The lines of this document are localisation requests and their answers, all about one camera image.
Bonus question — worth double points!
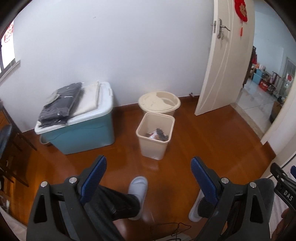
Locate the red white snack wrapper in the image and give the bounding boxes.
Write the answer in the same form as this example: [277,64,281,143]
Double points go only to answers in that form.
[147,130,159,140]

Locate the beige square trash bin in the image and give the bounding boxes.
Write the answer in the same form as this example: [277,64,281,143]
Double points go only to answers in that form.
[136,112,175,160]

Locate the person right hand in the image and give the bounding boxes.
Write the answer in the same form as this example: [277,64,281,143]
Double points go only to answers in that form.
[271,208,295,240]

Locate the white slipper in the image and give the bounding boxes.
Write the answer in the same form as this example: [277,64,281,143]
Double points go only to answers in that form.
[189,190,206,222]
[128,176,148,220]

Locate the left leg dark trousers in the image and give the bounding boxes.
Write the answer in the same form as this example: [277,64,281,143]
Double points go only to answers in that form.
[58,185,142,241]

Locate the dark wooden chair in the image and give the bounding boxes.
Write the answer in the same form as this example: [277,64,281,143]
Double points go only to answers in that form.
[0,99,38,188]

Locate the teal storage box white lid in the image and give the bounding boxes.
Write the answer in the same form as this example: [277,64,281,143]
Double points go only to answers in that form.
[34,82,115,155]

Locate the black folded clothes bag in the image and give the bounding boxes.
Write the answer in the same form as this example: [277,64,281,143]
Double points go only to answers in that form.
[38,82,82,128]

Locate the cream folded cloth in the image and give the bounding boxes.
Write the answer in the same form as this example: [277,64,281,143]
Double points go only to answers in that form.
[70,81,100,118]

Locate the beige round lidded tub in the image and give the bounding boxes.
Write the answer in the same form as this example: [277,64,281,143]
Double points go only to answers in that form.
[138,91,181,116]

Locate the white door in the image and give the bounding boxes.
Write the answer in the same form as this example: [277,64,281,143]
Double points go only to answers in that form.
[195,1,255,115]

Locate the window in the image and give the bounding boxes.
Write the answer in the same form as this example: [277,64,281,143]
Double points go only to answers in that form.
[1,21,20,81]

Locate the red door ornament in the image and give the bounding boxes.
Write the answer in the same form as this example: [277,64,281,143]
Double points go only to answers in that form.
[234,0,248,37]

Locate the metal door handle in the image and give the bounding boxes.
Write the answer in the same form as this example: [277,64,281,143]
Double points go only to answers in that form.
[211,19,231,39]

